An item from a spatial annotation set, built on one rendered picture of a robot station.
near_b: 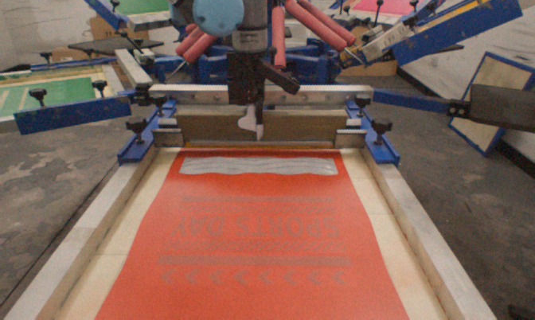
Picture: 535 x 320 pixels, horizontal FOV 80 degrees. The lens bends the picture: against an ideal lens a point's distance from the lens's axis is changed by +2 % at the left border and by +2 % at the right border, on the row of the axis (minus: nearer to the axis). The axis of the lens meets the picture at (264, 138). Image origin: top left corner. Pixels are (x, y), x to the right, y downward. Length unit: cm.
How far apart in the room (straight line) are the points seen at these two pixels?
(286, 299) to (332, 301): 6
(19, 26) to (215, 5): 565
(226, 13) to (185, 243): 37
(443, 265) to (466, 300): 5
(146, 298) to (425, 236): 42
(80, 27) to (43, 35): 59
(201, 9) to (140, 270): 39
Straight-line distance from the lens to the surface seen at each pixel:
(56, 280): 54
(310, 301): 49
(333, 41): 133
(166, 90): 101
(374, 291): 52
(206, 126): 77
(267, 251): 54
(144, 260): 56
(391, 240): 60
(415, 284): 55
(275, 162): 74
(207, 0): 49
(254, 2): 66
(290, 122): 75
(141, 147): 77
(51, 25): 581
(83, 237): 58
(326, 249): 55
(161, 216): 63
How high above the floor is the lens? 135
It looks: 27 degrees down
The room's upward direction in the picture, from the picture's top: straight up
